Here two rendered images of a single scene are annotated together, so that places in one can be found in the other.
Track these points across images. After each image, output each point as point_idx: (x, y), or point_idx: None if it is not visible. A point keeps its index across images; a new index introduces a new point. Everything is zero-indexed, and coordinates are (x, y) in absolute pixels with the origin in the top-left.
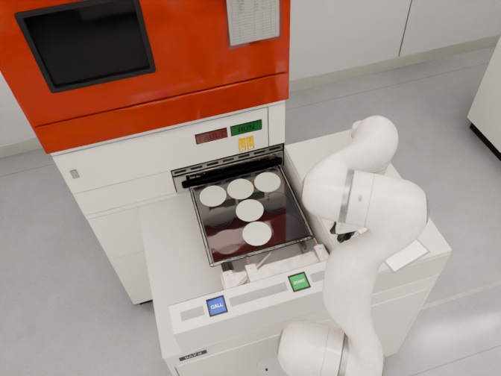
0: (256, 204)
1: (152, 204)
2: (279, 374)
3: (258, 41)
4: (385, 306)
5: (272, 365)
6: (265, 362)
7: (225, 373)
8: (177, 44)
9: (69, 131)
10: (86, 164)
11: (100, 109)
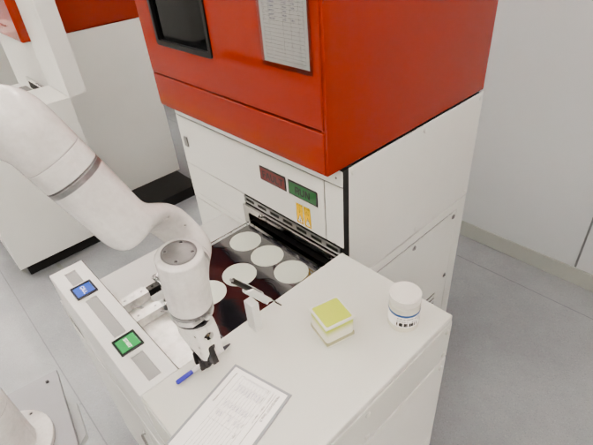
0: (250, 275)
1: (230, 220)
2: (41, 396)
3: (288, 67)
4: None
5: (52, 385)
6: (56, 378)
7: (112, 390)
8: (225, 34)
9: (168, 89)
10: (192, 137)
11: (183, 79)
